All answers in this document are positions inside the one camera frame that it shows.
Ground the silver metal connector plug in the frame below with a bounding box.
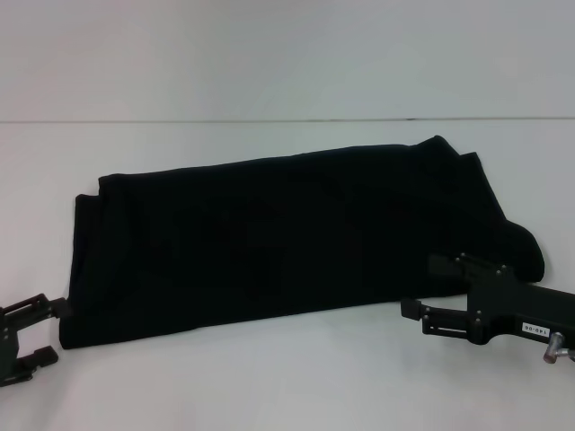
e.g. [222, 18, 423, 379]
[542, 331, 568, 364]

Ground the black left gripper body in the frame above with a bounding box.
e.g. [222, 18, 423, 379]
[0, 306, 22, 387]

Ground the black shirt with FREE print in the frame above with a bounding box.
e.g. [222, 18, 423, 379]
[59, 134, 547, 351]

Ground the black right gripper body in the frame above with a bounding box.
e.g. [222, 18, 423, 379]
[466, 268, 575, 347]

